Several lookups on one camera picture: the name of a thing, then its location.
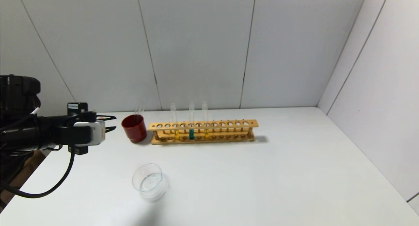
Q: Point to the empty clear test tube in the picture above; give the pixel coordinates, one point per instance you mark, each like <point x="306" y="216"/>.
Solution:
<point x="142" y="107"/>
<point x="137" y="109"/>

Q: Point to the wooden test tube rack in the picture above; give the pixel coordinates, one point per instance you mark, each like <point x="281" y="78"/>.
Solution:
<point x="203" y="133"/>

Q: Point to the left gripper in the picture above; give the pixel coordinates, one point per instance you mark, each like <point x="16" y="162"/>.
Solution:
<point x="78" y="109"/>

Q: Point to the test tube with green pigment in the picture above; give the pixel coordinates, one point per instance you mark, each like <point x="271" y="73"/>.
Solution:
<point x="191" y="134"/>

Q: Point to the clear glass beaker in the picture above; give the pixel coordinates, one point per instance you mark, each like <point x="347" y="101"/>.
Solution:
<point x="150" y="183"/>

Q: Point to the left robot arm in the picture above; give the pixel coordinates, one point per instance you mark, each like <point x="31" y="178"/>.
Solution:
<point x="19" y="131"/>

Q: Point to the test tube with yellow pigment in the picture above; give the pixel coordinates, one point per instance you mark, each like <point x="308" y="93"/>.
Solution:
<point x="177" y="135"/>
<point x="206" y="133"/>

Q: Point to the dark red plastic cup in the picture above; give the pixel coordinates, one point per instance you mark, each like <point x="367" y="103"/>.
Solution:
<point x="134" y="129"/>

